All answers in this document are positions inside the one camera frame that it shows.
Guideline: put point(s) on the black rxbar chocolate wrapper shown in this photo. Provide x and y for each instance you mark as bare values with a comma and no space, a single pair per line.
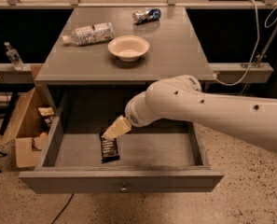
109,149

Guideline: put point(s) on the lying clear plastic bottle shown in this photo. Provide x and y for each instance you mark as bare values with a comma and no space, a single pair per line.
91,34

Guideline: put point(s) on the grey open top drawer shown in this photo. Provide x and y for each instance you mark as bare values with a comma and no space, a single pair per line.
166,156

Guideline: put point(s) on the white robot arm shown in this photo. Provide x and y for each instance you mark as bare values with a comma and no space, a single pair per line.
251,119

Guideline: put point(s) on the snack packet in box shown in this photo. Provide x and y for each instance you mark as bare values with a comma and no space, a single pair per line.
47,114

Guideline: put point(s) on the grey cabinet with counter top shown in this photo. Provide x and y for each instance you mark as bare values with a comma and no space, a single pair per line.
102,77

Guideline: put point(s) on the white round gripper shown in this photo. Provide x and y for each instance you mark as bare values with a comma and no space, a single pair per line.
132,115

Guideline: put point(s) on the white bowl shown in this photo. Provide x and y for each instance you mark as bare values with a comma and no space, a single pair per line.
128,48

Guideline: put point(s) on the small metal drawer knob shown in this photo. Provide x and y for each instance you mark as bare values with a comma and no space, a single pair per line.
124,189

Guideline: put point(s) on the standing small water bottle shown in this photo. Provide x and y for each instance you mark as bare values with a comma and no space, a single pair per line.
14,57

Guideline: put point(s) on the open cardboard box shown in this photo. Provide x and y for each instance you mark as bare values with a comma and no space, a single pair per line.
25,127

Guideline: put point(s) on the crushed silver blue can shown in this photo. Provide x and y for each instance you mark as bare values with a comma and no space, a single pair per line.
150,14

